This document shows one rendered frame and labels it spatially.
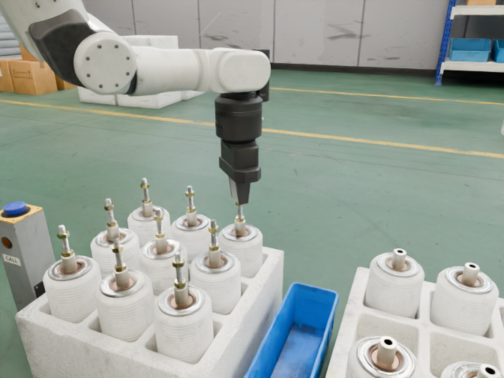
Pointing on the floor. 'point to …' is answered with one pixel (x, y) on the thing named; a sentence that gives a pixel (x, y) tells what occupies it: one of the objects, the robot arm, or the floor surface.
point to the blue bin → (297, 334)
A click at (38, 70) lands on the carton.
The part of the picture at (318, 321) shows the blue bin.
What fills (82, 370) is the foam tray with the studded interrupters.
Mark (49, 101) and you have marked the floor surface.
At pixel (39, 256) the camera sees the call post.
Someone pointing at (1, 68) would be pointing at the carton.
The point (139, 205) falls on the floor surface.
